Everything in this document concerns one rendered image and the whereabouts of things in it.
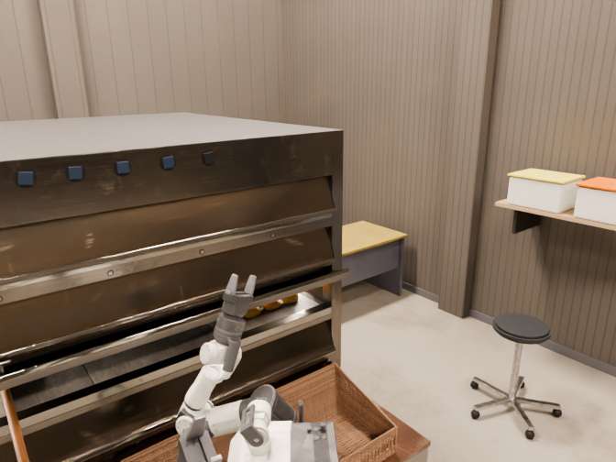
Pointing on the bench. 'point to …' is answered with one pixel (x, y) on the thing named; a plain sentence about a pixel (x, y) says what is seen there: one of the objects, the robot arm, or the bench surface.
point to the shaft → (15, 426)
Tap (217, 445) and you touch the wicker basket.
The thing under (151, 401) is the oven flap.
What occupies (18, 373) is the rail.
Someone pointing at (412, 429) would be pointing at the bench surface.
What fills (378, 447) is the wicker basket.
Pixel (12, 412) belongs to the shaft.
